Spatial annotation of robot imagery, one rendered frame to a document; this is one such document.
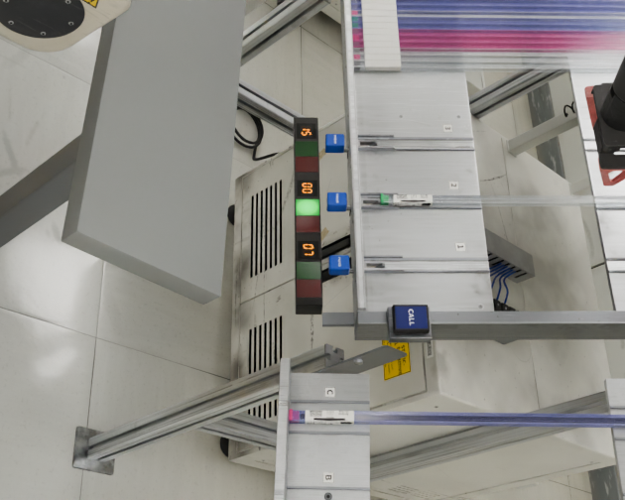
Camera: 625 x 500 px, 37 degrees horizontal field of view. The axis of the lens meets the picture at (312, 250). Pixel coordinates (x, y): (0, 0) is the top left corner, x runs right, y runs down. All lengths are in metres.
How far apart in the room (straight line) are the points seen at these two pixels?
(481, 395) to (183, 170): 0.70
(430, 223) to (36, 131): 0.95
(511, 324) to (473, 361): 0.37
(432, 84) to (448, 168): 0.17
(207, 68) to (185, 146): 0.17
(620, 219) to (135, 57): 0.78
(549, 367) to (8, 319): 1.07
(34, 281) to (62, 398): 0.24
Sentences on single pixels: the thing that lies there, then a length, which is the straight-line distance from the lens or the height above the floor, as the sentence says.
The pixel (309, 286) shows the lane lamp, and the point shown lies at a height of 0.66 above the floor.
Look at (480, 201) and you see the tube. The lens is 1.46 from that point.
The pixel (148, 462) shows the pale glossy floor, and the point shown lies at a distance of 1.94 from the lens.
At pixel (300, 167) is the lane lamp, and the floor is 0.65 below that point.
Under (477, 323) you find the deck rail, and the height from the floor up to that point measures 0.84.
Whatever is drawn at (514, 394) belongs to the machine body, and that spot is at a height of 0.62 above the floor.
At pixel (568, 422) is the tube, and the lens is 1.20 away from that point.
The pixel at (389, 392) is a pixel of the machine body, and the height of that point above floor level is 0.51.
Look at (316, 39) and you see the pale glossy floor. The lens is 2.94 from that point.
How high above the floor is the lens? 1.53
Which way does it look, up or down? 38 degrees down
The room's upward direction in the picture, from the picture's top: 64 degrees clockwise
